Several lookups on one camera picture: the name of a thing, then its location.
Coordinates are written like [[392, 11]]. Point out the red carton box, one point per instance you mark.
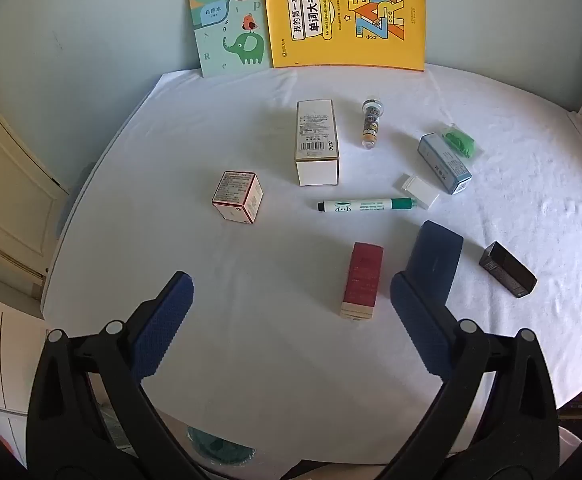
[[363, 275]]

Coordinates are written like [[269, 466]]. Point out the person's pink top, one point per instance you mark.
[[571, 447]]

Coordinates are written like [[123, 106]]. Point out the yellow picture book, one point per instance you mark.
[[321, 50]]

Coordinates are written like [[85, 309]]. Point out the navy blue case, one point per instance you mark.
[[433, 255]]

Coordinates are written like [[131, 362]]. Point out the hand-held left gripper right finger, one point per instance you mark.
[[421, 320]]

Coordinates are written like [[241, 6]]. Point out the pink-edged cube box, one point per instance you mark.
[[236, 195]]

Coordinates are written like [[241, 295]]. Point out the white tablecloth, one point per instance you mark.
[[181, 160]]

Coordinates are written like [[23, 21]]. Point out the green and white marker pen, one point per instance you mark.
[[371, 205]]

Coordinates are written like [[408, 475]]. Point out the green leaf packet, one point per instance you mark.
[[461, 142]]

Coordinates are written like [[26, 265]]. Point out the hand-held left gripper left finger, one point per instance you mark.
[[163, 320]]

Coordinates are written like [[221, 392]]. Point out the small white plastic box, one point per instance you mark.
[[421, 191]]

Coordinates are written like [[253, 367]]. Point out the black carton box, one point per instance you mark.
[[508, 270]]

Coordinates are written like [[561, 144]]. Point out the teal trash bin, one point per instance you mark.
[[216, 447]]

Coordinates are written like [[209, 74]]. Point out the teal elephant book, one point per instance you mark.
[[231, 35]]

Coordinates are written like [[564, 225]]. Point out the blue-grey carton box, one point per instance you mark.
[[443, 167]]

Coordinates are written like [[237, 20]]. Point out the white wardrobe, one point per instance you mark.
[[1, 360]]

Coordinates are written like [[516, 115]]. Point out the tall white carton box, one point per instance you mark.
[[316, 135]]

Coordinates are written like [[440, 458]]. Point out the cream panelled door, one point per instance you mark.
[[6, 185]]

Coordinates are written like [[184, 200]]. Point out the clear candy tube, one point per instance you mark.
[[372, 122]]

